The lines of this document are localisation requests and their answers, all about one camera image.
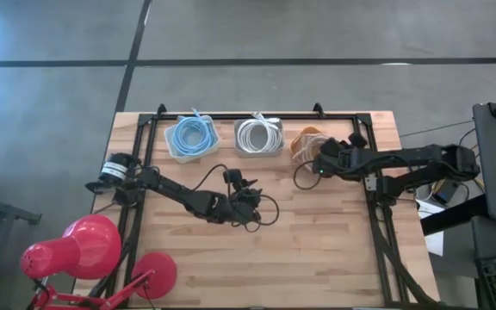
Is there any grey plastic bin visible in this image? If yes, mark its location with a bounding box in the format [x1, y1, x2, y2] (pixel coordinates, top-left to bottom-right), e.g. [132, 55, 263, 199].
[232, 117, 286, 159]

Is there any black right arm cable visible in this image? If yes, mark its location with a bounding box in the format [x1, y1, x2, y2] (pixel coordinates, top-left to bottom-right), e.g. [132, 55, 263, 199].
[292, 159, 325, 191]

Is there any blue usb cable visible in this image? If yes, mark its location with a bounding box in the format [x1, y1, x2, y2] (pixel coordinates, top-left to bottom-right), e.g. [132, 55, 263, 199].
[174, 118, 215, 154]
[171, 108, 220, 157]

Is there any white usb cable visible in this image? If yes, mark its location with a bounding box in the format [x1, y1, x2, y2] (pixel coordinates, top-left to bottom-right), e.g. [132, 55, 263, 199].
[236, 112, 284, 153]
[239, 119, 282, 152]

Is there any black table frame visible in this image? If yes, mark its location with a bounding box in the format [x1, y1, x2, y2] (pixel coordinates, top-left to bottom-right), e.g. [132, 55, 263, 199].
[116, 102, 441, 310]

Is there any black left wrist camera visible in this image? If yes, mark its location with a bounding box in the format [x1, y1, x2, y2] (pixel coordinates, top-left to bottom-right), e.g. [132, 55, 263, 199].
[222, 168, 245, 188]

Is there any yellow plastic bin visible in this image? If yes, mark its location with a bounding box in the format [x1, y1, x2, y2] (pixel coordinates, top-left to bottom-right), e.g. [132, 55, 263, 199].
[289, 125, 333, 174]

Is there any white paper sheet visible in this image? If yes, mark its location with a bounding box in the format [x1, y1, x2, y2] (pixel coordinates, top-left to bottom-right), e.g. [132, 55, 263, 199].
[417, 199, 446, 258]

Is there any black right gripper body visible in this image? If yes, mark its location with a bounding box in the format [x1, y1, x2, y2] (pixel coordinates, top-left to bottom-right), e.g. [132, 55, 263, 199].
[315, 147, 364, 178]

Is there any beige usb cable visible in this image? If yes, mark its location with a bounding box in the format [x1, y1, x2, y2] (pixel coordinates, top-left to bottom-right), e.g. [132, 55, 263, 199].
[294, 133, 331, 171]
[297, 132, 330, 161]

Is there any red desk lamp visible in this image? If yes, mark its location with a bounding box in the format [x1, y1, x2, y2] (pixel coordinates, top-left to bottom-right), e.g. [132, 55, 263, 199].
[19, 214, 179, 310]

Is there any white plastic bin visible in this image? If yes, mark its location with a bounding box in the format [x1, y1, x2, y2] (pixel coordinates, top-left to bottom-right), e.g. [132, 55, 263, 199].
[163, 113, 222, 165]

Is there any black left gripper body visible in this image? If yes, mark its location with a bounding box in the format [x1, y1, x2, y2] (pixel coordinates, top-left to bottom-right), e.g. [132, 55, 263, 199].
[213, 189, 264, 227]

